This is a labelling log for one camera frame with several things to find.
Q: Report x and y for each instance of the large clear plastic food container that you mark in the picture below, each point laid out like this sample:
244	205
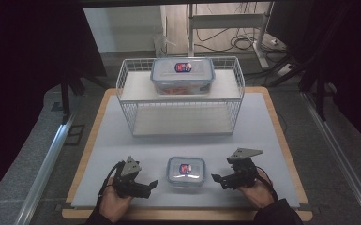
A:
183	78

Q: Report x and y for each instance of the white table mat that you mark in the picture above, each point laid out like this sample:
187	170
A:
112	175

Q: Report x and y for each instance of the small clear plastic food container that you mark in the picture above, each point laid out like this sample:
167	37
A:
186	175

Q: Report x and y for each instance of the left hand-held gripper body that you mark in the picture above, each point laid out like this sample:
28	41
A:
128	184

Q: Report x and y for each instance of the grey metal stand frame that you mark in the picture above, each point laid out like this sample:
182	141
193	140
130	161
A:
225	22

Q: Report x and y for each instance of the dark curtain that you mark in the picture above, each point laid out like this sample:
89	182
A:
22	78
350	62

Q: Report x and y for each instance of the black stand legs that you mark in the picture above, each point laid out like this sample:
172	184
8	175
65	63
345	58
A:
321	97
67	93

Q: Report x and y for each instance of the white power strip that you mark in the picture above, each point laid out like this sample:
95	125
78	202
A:
283	70

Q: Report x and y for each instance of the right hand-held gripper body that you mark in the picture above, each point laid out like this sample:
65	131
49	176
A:
243	172

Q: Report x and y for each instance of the white panel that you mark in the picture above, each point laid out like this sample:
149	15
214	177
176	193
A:
122	29

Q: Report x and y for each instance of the person's right hand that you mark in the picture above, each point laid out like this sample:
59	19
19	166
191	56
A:
258	193

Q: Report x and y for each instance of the aluminium rail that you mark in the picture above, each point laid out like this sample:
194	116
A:
40	178
343	162

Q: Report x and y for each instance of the person's left hand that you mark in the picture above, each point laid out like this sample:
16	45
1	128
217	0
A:
114	204

